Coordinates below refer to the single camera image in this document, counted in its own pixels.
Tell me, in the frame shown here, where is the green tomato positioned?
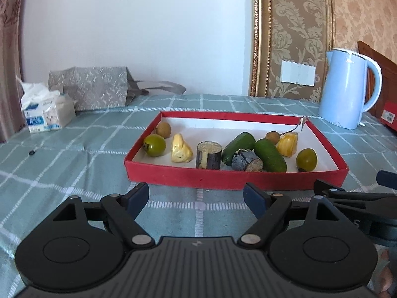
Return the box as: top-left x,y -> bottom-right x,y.
143,134 -> 167,157
296,148 -> 318,172

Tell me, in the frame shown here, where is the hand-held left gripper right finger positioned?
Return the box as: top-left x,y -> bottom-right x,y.
236,182 -> 352,250

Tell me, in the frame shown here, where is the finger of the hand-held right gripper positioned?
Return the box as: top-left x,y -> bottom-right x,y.
376,170 -> 397,190
313,178 -> 397,207

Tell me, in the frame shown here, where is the light blue electric kettle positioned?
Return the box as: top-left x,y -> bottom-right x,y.
318,49 -> 383,129

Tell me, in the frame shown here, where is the tissue pack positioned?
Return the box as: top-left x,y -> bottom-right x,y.
20,81 -> 76,134

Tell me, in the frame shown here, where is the dark cut eggplant piece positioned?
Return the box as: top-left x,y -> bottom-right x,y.
231,149 -> 264,172

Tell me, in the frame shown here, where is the dark eggplant chunk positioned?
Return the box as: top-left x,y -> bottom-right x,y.
195,142 -> 223,170

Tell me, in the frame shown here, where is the red shallow cardboard box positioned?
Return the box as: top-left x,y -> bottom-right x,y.
124,111 -> 350,191

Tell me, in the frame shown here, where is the green checkered tablecloth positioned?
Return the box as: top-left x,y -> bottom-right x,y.
0,93 -> 397,298

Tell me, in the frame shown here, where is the gold wall moulding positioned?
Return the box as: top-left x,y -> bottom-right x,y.
250,0 -> 337,101

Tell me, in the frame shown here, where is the grey patterned gift bag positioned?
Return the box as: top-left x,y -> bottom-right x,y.
48,66 -> 187,112

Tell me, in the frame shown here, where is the orange-yellow starfruit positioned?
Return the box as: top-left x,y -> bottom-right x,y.
276,132 -> 299,157

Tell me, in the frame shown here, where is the red packet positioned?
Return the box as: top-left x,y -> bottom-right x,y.
380,101 -> 397,131

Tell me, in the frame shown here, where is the pink patterned curtain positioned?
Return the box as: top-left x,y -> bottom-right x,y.
0,0 -> 28,143

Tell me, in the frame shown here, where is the green mango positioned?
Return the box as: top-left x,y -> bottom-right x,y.
221,132 -> 257,166

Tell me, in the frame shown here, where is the white wall switch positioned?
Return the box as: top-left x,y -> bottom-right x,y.
281,60 -> 317,86

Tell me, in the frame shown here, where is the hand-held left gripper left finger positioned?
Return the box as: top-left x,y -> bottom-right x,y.
43,182 -> 156,251

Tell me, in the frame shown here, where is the green cucumber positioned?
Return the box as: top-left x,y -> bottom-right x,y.
254,138 -> 288,173

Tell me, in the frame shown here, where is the person's right hand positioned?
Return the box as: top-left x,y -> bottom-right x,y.
377,248 -> 397,298

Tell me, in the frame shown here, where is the pale yellow jackfruit piece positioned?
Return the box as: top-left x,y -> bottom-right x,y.
171,133 -> 193,163

